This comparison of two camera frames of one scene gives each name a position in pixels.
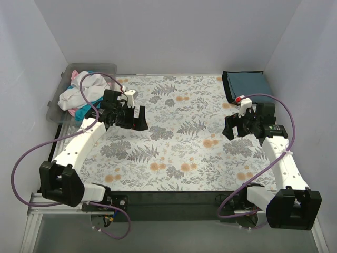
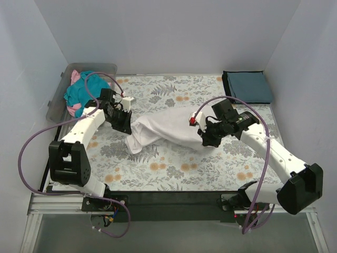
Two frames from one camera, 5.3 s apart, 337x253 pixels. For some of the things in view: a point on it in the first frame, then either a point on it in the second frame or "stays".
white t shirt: x=93 y=87 → x=174 y=123
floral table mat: x=185 y=146 stays
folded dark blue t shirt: x=243 y=83 stays
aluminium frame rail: x=35 y=215 stays
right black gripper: x=241 y=126 → x=208 y=133
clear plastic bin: x=57 y=114 stays
